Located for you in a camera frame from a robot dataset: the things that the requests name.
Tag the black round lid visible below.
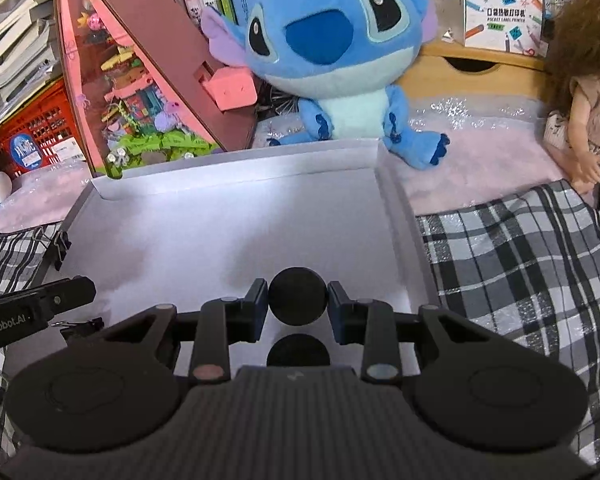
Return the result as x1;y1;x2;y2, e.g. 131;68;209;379
268;266;328;326

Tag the blue Stitch plush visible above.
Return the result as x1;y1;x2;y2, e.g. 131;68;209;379
201;0;450;170

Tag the white cardboard box tray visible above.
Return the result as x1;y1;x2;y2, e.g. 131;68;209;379
4;138;438;376

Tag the wooden drawer box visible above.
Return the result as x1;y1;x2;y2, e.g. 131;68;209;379
396;40;546;100

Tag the red plastic crate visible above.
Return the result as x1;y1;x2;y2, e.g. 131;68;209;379
0;77;85;179

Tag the label printer box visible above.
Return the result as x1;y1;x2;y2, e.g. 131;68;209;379
442;0;547;58

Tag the black white plaid cloth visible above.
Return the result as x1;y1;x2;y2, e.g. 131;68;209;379
0;181;600;479

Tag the pink triangular diorama house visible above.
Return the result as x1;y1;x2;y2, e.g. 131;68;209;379
54;0;257;178

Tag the black binder clip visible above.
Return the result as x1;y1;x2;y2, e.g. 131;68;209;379
50;316;105;344
40;229;72;271

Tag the brown haired doll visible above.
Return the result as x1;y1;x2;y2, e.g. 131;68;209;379
543;0;600;194

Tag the stack of books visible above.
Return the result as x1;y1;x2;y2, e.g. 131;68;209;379
0;0;59;122

